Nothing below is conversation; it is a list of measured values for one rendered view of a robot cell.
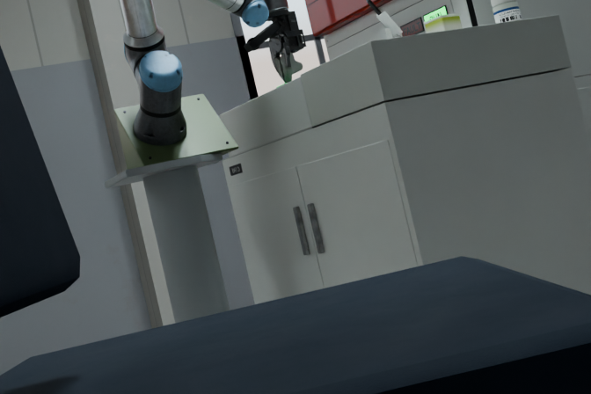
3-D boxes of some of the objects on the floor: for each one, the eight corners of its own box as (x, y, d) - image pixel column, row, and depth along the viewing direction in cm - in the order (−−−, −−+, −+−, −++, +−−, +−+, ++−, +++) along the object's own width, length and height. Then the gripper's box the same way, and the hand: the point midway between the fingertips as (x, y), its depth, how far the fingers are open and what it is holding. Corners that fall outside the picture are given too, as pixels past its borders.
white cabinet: (427, 352, 326) (375, 130, 328) (644, 366, 242) (572, 68, 244) (273, 407, 295) (216, 162, 297) (460, 446, 211) (379, 103, 213)
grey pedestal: (125, 504, 226) (52, 182, 228) (95, 470, 267) (33, 198, 269) (308, 440, 246) (240, 144, 248) (254, 417, 287) (196, 164, 289)
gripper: (299, 7, 260) (316, 79, 259) (284, 16, 268) (301, 85, 267) (273, 10, 255) (290, 83, 255) (259, 18, 263) (275, 90, 263)
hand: (286, 82), depth 260 cm, fingers closed
